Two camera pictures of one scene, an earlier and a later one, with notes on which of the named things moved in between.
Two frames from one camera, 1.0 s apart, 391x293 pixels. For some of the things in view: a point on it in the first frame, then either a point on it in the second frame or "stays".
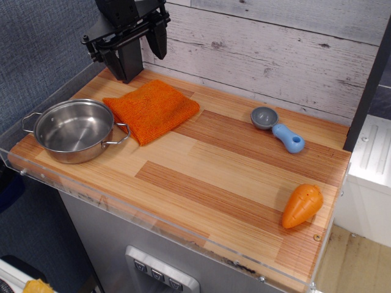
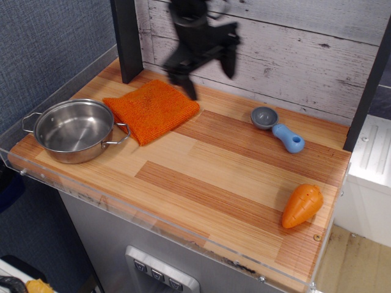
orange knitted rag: [150, 110] stays
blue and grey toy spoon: [265, 118] stays
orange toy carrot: [305, 201] stays
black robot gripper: [122, 21] to [199, 41]
